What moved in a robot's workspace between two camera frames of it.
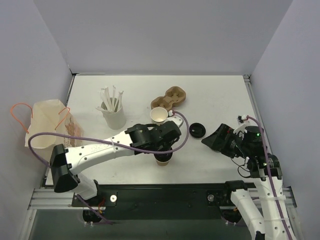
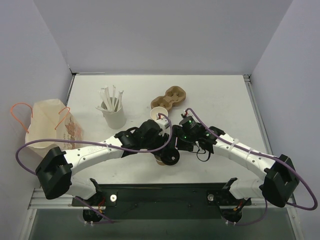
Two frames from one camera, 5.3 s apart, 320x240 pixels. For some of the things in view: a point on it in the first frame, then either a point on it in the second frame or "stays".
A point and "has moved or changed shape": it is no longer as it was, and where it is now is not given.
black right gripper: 223,139 -> 176,133
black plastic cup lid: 163,157 has moved or changed shape
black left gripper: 163,149 stays
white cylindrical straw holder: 115,117 stays
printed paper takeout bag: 50,116 stays
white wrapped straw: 106,97 stays
